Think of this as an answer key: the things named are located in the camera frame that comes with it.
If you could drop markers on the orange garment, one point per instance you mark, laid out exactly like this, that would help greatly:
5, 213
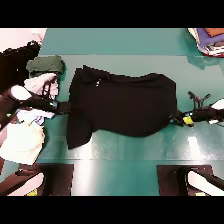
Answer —
215, 31

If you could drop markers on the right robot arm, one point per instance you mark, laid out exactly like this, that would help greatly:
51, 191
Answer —
206, 114

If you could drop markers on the pale blue garment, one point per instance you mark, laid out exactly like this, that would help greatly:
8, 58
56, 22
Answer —
31, 116

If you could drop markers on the pale pink garment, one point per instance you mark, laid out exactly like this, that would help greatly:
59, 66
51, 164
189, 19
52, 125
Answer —
37, 84

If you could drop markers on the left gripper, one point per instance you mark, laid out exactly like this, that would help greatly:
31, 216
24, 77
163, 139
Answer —
63, 107

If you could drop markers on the black T-shirt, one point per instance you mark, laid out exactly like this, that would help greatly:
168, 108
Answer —
123, 106

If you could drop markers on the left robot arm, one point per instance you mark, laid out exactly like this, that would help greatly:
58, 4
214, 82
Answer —
36, 102

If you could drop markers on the dark green garment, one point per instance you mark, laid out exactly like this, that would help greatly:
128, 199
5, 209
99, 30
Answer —
45, 65

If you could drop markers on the purple garment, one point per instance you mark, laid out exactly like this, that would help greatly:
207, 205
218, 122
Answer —
208, 39

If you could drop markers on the black garment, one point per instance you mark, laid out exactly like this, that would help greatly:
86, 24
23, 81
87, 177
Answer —
15, 66

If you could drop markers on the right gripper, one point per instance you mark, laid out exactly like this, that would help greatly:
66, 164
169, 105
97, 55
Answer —
181, 117

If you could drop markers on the heap of clothes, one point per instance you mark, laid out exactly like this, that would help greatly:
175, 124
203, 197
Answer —
213, 50

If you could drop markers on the white garment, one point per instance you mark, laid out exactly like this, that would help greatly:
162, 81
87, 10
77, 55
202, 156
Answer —
21, 143

